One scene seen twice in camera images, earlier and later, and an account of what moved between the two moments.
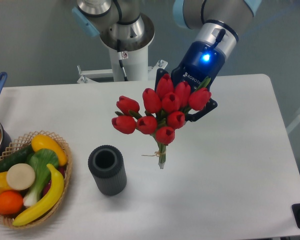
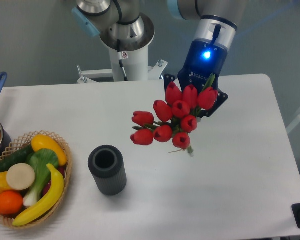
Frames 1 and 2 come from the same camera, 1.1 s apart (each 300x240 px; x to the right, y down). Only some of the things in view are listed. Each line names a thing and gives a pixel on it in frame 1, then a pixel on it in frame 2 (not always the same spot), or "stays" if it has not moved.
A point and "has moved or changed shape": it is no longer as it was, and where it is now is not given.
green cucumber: x=18 y=157 stays
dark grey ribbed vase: x=106 y=163 stays
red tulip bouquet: x=163 y=111 has moved or changed shape
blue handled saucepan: x=0 y=141 stays
